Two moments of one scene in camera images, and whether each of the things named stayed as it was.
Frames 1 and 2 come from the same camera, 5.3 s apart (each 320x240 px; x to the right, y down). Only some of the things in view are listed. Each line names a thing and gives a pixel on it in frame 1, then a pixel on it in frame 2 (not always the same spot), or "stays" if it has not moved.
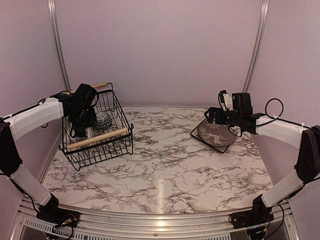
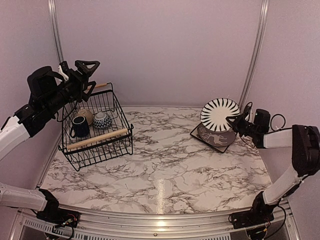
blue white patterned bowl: [103, 121] stays
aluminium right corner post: [261, 25] stays
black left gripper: [92, 120] to [79, 80]
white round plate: [88, 133] to [214, 113]
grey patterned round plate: [216, 135] stays
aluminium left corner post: [58, 44] stays
